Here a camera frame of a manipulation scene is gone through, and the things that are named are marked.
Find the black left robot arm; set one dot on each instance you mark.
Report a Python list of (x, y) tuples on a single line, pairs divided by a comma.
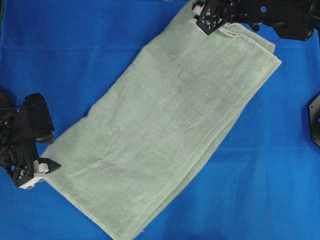
[(21, 128)]

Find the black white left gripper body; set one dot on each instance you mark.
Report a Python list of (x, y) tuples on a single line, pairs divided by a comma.
[(24, 166)]

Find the blue table cloth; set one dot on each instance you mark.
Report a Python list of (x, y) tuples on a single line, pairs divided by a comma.
[(261, 183)]

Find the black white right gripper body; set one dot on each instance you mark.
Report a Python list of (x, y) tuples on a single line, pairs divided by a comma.
[(210, 15)]

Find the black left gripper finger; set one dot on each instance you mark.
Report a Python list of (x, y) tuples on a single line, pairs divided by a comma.
[(51, 164)]

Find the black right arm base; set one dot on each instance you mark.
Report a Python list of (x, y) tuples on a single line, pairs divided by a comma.
[(314, 119)]

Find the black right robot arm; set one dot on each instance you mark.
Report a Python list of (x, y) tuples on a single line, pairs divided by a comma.
[(290, 19)]

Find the pale green bath towel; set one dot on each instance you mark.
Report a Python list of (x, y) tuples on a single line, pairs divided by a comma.
[(156, 127)]

